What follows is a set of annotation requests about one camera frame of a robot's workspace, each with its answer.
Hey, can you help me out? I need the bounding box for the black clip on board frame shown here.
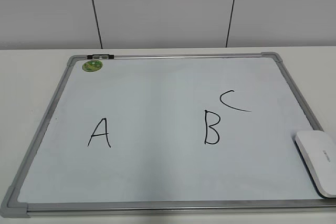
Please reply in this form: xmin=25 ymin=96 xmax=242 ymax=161
xmin=87 ymin=54 xmax=114 ymax=59

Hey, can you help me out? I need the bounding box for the white rectangular board eraser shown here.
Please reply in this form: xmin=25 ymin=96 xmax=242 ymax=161
xmin=295 ymin=131 xmax=335 ymax=188

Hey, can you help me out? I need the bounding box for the white board with grey frame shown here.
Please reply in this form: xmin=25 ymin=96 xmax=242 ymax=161
xmin=1 ymin=52 xmax=335 ymax=218

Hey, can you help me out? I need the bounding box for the round green magnet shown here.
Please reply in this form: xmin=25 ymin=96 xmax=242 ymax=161
xmin=82 ymin=60 xmax=103 ymax=72

